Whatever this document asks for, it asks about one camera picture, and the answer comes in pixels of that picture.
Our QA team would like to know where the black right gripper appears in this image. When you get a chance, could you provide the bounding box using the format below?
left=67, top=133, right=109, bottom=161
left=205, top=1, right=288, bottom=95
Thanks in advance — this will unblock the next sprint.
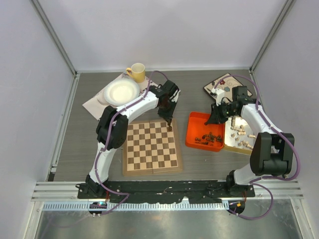
left=208, top=100, right=238, bottom=125

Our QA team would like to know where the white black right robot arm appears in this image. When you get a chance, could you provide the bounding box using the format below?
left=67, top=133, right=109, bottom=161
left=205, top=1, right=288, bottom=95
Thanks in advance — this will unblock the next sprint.
left=206, top=86, right=295, bottom=197

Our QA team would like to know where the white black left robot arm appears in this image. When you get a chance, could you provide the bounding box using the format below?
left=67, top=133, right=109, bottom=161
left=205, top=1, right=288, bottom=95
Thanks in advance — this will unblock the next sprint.
left=78, top=80, right=180, bottom=199

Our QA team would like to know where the dark chess piece cluster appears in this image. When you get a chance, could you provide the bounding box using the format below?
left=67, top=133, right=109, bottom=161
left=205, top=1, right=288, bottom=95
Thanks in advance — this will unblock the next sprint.
left=195, top=132, right=223, bottom=146

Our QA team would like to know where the gold tray of light pieces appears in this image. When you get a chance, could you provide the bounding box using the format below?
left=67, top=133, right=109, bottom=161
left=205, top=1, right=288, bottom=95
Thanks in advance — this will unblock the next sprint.
left=223, top=117, right=256, bottom=155

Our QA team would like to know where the wooden chess board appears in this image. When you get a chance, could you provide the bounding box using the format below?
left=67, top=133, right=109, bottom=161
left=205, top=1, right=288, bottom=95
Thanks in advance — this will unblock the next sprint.
left=123, top=119, right=183, bottom=176

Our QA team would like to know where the orange plastic tray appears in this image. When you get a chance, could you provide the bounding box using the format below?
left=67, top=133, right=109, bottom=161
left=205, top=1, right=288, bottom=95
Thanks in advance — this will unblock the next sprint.
left=185, top=112, right=225, bottom=152

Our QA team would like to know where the white paper bowl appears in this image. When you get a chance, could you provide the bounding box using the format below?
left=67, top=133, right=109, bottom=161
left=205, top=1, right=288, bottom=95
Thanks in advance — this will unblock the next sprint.
left=103, top=79, right=140, bottom=106

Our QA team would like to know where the yellow mug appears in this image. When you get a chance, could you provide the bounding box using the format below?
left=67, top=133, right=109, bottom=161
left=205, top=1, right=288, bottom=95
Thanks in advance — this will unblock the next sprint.
left=126, top=63, right=146, bottom=83

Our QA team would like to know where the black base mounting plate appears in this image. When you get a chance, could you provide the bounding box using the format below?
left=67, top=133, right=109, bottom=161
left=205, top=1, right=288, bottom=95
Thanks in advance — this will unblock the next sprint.
left=76, top=180, right=255, bottom=204

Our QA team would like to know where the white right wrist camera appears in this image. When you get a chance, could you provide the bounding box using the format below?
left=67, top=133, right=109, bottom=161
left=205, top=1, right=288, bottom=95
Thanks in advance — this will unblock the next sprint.
left=210, top=88, right=225, bottom=106

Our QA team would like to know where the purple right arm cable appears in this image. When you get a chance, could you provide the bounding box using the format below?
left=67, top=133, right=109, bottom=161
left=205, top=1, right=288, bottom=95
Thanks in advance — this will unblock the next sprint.
left=211, top=74, right=302, bottom=221

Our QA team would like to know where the aluminium frame rail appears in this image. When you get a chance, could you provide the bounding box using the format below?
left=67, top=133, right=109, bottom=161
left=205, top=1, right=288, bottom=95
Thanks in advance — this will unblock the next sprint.
left=31, top=180, right=303, bottom=214

